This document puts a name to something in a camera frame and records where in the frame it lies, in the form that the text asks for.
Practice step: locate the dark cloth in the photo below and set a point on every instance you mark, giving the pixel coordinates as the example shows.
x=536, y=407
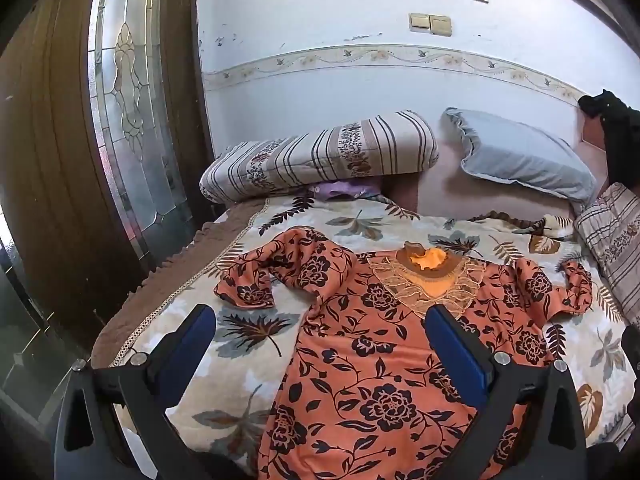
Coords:
x=620, y=135

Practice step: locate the leaf print bed blanket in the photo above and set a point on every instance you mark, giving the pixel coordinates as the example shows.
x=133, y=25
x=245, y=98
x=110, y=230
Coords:
x=240, y=260

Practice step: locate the pink padded headboard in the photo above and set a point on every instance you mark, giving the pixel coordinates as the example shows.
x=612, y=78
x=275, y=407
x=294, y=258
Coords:
x=440, y=195

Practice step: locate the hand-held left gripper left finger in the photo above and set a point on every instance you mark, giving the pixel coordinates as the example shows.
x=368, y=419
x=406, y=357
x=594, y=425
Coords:
x=196, y=332

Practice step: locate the grey blue pillow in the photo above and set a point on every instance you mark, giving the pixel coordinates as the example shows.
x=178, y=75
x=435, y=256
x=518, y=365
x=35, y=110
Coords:
x=520, y=157

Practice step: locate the wooden door with stained glass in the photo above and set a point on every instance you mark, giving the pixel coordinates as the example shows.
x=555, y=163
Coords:
x=50, y=160

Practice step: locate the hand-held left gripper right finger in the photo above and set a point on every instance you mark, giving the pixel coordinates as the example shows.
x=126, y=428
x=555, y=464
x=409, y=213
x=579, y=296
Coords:
x=452, y=347

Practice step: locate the orange floral dress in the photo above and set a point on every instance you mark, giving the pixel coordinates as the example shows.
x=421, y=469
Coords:
x=375, y=360

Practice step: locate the striped square pillow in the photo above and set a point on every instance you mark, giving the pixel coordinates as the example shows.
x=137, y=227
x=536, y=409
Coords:
x=617, y=245

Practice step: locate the striped bolster pillow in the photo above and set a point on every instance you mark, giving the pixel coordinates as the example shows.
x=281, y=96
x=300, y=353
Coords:
x=320, y=157

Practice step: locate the purple cloth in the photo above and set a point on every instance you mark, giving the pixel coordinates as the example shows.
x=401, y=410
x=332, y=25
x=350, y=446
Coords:
x=345, y=190

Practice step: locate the beige light switch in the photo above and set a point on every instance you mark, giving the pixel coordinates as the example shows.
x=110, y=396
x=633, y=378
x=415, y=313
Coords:
x=420, y=22
x=441, y=25

